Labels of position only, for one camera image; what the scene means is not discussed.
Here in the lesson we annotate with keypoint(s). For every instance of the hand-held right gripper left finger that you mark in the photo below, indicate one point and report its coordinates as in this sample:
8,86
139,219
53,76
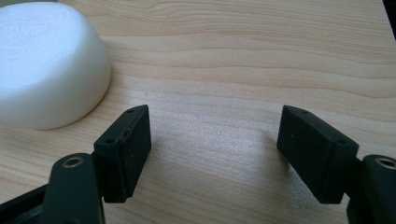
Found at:
124,161

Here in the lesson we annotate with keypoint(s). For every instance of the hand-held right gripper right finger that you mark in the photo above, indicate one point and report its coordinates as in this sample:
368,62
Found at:
314,155

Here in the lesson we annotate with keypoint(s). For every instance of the white soap bar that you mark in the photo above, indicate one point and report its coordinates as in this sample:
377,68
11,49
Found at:
46,68

